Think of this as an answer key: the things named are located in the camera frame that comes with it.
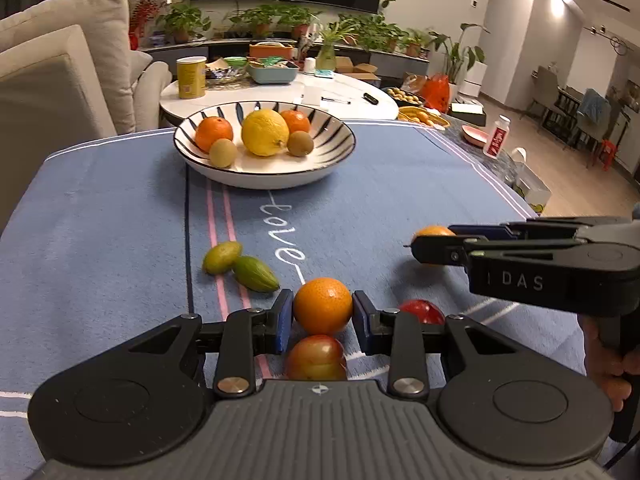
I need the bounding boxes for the teal basket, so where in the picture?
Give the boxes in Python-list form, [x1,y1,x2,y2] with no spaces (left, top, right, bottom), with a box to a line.
[247,62,300,85]

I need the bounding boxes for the yellow basket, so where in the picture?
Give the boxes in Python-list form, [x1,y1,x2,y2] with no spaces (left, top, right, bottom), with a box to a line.
[397,105,447,129]

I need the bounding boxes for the white bottle with red label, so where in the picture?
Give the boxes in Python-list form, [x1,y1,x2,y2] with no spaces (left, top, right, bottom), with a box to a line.
[483,115,511,159]

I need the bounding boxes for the white round coffee table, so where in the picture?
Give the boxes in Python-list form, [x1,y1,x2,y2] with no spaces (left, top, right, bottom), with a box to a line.
[159,69,400,129]

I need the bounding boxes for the dark marble round table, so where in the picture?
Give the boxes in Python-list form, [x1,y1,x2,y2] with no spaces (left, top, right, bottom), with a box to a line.
[400,109,522,197]

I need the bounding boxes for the large yellow lemon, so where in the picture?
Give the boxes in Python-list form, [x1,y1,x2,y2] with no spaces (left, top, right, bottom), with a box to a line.
[241,109,291,157]

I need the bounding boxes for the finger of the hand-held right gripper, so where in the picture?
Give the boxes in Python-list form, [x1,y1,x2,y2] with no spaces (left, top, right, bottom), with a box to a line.
[448,217,585,242]
[403,235,587,268]

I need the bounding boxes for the small green mango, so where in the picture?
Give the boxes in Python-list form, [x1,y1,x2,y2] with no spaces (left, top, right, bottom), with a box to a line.
[202,241,244,276]
[233,256,281,294]

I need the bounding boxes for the potted green plant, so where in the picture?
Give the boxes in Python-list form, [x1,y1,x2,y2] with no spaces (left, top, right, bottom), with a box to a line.
[277,4,322,41]
[340,12,387,47]
[379,22,407,54]
[157,3,211,44]
[400,30,432,59]
[227,4,281,39]

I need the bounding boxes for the dark red apple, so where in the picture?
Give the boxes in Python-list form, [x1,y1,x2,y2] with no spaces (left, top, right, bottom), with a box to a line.
[398,299,446,326]

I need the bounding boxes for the yellow can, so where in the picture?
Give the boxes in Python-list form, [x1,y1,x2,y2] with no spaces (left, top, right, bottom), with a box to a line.
[176,56,208,100]

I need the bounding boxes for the red-yellow apple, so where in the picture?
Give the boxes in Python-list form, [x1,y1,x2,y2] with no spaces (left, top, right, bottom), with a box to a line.
[284,335,348,381]

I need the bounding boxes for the orange box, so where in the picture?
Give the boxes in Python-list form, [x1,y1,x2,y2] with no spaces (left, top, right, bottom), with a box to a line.
[248,42,294,61]

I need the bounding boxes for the large-leaf potted plant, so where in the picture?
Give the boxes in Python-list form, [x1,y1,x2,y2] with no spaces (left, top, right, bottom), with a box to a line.
[429,22,490,97]

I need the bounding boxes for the red stool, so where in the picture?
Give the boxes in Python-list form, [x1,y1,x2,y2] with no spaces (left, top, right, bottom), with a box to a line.
[597,139,619,169]

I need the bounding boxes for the white black-striped bowl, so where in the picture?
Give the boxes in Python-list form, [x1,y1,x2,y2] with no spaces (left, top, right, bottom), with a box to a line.
[173,101,356,190]

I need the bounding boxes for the blue cloth on chair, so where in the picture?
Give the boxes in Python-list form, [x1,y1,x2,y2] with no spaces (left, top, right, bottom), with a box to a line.
[579,88,609,119]

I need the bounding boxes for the glass vase with plant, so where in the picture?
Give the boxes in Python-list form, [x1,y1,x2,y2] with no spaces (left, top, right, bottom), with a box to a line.
[314,20,357,72]

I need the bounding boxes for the black bowl of small fruit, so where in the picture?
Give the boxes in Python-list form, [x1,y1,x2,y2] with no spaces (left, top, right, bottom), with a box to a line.
[387,87,426,106]

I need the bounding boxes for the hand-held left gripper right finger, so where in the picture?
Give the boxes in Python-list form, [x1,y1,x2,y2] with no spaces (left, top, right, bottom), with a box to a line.
[351,290,532,402]

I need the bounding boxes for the grey television cabinet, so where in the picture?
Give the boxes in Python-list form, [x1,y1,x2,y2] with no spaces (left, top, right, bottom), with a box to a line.
[137,37,432,82]

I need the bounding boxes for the snack tray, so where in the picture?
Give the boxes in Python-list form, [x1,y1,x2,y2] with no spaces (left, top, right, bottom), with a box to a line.
[204,57,249,84]

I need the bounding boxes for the flat dark box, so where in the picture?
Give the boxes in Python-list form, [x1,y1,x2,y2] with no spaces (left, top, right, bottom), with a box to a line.
[449,102,487,127]

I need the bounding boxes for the brown kiwi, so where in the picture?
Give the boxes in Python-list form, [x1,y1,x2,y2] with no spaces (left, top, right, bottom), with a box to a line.
[209,138,238,169]
[286,130,315,158]

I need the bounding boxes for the grey dining chair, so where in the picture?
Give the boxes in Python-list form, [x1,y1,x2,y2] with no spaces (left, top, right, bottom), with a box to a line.
[529,67,567,122]

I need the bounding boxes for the beige sofa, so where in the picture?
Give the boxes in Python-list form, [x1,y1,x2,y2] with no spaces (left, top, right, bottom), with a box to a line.
[0,0,174,233]

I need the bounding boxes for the open cardboard boxes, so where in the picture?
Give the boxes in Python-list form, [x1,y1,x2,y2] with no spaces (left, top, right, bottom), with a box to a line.
[334,56,382,81]

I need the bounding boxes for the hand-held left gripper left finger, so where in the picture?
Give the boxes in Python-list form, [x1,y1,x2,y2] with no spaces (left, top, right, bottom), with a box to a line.
[114,290,294,399]

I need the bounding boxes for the red berry branch decoration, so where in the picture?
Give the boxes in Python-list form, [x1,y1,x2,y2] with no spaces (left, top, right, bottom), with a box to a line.
[128,0,174,51]

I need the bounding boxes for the orange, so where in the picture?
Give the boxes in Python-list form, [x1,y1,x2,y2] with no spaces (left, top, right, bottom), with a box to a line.
[279,110,312,136]
[411,225,457,266]
[194,116,235,154]
[293,278,353,336]

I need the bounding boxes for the blue striped tablecloth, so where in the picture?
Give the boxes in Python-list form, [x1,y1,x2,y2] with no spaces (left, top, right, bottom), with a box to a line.
[0,120,592,467]

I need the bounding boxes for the person's right hand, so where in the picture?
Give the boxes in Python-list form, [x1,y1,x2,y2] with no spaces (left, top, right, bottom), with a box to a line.
[582,312,632,414]

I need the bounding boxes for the orange plastic bag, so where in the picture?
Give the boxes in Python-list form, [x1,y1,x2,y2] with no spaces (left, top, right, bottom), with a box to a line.
[424,73,451,114]

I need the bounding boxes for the pink dish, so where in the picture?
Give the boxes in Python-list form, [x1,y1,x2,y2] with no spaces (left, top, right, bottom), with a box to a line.
[460,125,491,149]

